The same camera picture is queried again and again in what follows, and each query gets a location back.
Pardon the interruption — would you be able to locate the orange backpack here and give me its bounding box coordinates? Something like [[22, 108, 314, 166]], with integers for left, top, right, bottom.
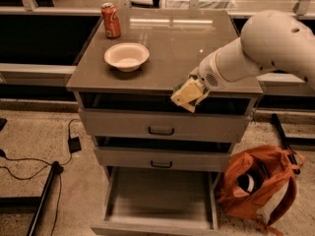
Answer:
[[215, 146, 306, 236]]

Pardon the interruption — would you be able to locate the black metal stand leg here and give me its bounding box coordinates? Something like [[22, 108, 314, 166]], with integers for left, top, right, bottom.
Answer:
[[0, 161, 63, 236]]

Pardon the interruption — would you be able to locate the top drawer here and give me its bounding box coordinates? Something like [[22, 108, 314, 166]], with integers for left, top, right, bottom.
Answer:
[[79, 108, 250, 143]]

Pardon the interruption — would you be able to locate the black bar on floor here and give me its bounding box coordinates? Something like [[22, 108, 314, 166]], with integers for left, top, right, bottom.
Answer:
[[272, 113, 300, 175]]

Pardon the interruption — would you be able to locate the black power adapter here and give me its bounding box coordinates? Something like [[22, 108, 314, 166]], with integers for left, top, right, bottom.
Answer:
[[68, 137, 82, 153]]

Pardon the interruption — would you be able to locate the drawer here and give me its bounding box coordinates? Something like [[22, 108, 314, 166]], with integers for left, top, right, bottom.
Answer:
[[79, 108, 250, 143], [92, 167, 220, 236], [94, 147, 230, 172]]

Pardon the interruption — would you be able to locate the grey drawer cabinet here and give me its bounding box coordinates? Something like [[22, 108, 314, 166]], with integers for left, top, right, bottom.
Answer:
[[66, 9, 265, 182]]

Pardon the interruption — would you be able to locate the middle drawer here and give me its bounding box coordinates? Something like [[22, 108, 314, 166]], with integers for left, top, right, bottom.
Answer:
[[94, 147, 230, 172]]

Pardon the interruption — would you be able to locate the green and yellow sponge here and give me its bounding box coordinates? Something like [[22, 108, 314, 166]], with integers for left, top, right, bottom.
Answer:
[[171, 78, 207, 106]]

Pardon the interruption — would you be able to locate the black cable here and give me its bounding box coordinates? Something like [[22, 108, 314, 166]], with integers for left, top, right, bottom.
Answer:
[[0, 118, 82, 236]]

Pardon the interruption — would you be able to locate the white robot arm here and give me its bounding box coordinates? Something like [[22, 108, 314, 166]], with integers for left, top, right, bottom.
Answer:
[[171, 10, 315, 113]]

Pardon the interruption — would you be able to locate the white tape roll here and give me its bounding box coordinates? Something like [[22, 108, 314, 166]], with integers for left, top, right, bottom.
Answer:
[[237, 173, 255, 194]]

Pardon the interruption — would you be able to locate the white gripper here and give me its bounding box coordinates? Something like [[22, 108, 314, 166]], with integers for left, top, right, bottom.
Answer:
[[171, 51, 228, 113]]

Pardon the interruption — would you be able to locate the white paper bowl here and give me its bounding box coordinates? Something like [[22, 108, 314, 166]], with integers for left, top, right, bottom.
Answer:
[[104, 42, 150, 72]]

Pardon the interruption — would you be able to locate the bottom drawer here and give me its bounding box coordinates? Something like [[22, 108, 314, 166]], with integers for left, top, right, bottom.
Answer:
[[92, 167, 220, 236]]

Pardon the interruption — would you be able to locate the red soda can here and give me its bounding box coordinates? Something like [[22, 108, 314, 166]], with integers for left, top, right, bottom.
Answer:
[[101, 2, 121, 38]]

